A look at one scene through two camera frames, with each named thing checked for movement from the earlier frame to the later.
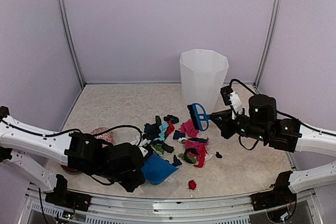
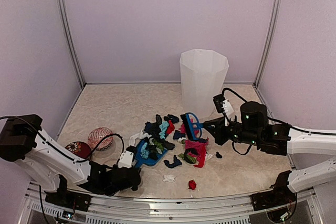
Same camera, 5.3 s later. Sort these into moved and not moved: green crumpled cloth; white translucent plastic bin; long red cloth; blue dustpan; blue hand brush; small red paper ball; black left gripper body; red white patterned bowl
Moved: blue hand brush; blue dustpan; black left gripper body
Not moved: small red paper ball; long red cloth; white translucent plastic bin; green crumpled cloth; red white patterned bowl
